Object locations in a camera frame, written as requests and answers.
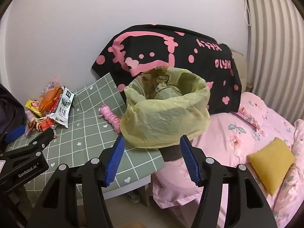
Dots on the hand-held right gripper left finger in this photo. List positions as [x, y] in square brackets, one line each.
[115, 161]

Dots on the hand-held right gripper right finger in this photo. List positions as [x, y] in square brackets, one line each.
[190, 163]

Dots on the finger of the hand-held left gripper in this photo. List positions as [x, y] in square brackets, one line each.
[15, 133]
[40, 139]

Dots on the red snack packet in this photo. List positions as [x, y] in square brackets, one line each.
[44, 124]

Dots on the yellow-green trash bag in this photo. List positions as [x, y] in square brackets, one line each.
[154, 118]

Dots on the dark cloth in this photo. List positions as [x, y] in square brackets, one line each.
[11, 106]

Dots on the white table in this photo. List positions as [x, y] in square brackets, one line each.
[133, 185]

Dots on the yellow snack packet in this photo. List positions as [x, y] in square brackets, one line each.
[32, 105]

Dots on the white milk packet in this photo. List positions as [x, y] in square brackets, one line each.
[63, 109]

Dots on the shoe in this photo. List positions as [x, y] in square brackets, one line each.
[133, 196]

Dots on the orange snack packet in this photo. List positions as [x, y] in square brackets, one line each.
[48, 97]

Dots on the green checked tablecloth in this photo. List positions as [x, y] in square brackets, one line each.
[83, 133]

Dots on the pink sausage stick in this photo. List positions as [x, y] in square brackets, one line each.
[110, 116]

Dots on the pink floral bedding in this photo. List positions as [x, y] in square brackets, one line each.
[225, 135]

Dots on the crumpled grey wrapper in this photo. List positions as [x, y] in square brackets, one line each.
[167, 92]

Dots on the yellow cushion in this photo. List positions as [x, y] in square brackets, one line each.
[270, 163]

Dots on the pink floral pillow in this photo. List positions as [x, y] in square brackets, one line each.
[253, 109]

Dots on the beige headboard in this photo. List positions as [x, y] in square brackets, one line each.
[242, 68]

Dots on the striped curtain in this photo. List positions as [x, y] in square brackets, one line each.
[273, 40]

